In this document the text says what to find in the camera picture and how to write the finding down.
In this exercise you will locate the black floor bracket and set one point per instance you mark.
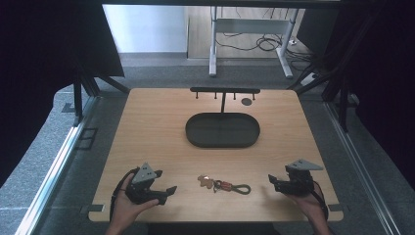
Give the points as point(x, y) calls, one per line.
point(68, 107)

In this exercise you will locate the white desk frame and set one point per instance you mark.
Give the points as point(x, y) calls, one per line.
point(253, 25)

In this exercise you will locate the aluminium frame rail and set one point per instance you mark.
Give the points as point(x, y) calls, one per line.
point(52, 173)
point(359, 166)

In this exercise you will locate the black key rack with tray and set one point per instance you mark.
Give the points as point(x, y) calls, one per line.
point(222, 130)

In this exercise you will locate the person's right hand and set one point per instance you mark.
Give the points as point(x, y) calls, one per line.
point(308, 204)

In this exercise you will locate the metal table corner bracket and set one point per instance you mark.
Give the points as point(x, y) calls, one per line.
point(336, 207)
point(93, 208)

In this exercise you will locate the black metal stand struts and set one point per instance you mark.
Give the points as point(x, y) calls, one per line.
point(342, 101)
point(78, 98)

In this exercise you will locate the white power strip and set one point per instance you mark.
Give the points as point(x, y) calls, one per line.
point(309, 79)

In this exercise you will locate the person's left hand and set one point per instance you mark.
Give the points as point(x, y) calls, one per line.
point(125, 209)

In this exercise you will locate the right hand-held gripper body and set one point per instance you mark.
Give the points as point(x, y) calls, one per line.
point(298, 181)

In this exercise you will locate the black curtain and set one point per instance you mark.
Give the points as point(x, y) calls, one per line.
point(39, 81)
point(385, 81)

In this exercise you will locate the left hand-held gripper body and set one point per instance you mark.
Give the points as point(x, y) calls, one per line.
point(141, 189)

